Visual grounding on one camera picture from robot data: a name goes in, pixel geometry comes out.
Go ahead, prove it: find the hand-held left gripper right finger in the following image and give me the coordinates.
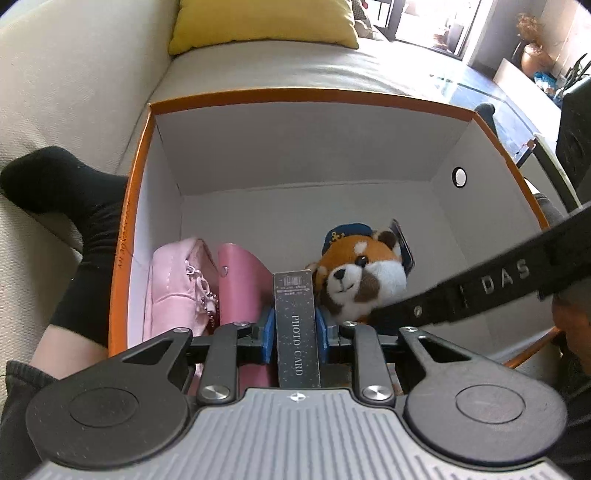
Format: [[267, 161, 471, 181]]
[[316, 307, 472, 406]]

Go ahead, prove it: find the black speaker box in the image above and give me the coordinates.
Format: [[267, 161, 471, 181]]
[[556, 78, 591, 190]]

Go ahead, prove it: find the green plant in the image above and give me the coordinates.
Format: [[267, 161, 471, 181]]
[[561, 55, 591, 89]]

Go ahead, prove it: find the orange cardboard box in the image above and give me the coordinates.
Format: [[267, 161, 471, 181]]
[[107, 88, 561, 370]]

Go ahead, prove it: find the yellow pillow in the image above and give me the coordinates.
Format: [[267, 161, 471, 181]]
[[167, 0, 360, 56]]

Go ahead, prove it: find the glass balcony door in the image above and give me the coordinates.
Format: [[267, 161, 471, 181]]
[[379, 0, 485, 58]]

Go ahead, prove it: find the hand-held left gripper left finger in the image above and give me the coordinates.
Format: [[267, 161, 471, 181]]
[[121, 307, 278, 406]]

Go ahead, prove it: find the red panda plush toy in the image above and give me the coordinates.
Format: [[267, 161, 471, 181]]
[[305, 223, 409, 324]]

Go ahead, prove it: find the black sock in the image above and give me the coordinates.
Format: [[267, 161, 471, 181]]
[[0, 147, 134, 347], [475, 104, 499, 139]]

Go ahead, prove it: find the coffee table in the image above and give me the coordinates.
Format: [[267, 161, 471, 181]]
[[515, 131, 583, 213]]

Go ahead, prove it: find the beige sofa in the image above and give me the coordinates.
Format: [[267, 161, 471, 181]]
[[0, 0, 546, 416]]

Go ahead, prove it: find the black slim box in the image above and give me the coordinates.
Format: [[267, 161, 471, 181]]
[[272, 270, 321, 389]]

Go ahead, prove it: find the white low cabinet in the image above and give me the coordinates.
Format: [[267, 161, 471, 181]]
[[494, 58, 564, 99]]

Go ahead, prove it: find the grey cushion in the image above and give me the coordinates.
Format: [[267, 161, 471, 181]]
[[351, 0, 385, 41]]

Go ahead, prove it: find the pink wallet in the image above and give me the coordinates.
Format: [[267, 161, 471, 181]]
[[217, 243, 278, 388]]

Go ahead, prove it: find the pink quilted pouch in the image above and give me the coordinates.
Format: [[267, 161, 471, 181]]
[[142, 237, 220, 340]]

